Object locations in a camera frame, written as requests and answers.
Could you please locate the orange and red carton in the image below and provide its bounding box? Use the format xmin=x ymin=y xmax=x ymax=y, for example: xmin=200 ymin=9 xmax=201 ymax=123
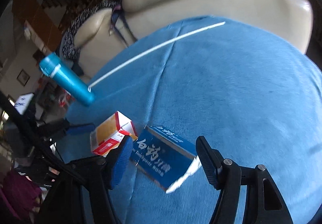
xmin=90 ymin=111 xmax=138 ymax=156

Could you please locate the blue tablecloth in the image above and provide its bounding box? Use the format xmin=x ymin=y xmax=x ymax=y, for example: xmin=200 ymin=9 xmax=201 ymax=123
xmin=57 ymin=15 xmax=322 ymax=224

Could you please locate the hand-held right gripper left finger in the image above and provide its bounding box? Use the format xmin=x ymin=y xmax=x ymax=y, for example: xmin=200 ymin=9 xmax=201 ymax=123
xmin=41 ymin=136 xmax=133 ymax=224

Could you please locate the purple cloth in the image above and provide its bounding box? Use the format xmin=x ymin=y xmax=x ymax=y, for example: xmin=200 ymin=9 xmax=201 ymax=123
xmin=2 ymin=171 xmax=42 ymax=221

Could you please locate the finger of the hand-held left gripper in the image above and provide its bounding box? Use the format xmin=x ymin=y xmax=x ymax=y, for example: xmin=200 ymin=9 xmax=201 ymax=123
xmin=66 ymin=123 xmax=96 ymax=137

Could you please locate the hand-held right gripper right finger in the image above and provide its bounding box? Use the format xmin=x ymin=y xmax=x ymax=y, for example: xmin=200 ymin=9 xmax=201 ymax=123
xmin=196 ymin=136 xmax=293 ymax=224

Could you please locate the black cable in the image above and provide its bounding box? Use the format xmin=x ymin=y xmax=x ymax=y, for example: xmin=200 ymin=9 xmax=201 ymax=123
xmin=0 ymin=90 xmax=85 ymax=183

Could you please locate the black and white patterned cloth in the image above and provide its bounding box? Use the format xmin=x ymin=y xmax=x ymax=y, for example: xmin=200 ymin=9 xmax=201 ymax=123
xmin=60 ymin=0 xmax=121 ymax=59

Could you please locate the teal cylindrical bottle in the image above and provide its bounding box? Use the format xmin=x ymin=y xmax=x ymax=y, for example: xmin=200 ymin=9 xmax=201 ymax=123
xmin=39 ymin=53 xmax=95 ymax=107

